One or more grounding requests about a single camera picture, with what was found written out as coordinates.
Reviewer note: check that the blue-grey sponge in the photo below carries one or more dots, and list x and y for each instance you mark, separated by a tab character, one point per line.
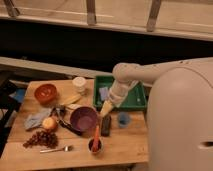
103	91

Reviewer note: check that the white lidded jar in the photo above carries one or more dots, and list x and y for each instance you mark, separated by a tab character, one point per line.
79	84

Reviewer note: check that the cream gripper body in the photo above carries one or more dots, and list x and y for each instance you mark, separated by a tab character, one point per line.
106	108

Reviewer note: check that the yellow banana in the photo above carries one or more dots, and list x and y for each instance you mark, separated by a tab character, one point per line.
71	100

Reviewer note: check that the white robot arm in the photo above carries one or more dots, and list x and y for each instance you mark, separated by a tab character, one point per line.
127	75

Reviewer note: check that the purple bowl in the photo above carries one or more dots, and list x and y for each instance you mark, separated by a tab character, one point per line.
83	119

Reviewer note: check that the blue plastic cup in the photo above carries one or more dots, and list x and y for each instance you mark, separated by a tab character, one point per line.
123	119

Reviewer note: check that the orange carrot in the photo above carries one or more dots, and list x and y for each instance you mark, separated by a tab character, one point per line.
96	138

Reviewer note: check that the bunch of dark grapes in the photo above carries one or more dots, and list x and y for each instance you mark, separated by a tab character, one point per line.
42	138

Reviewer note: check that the dark cup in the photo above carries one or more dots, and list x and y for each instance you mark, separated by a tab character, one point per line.
100	146

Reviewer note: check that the grey cloth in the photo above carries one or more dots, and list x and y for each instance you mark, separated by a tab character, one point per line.
35	120

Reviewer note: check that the yellow-red apple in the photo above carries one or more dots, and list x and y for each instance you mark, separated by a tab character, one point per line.
49	124

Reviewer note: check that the green plastic tray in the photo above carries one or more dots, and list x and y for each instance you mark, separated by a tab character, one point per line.
136	99

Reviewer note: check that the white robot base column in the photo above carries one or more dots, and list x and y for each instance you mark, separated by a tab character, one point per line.
180	120

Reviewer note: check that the orange-red bowl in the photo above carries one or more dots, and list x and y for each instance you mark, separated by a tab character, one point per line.
45	93

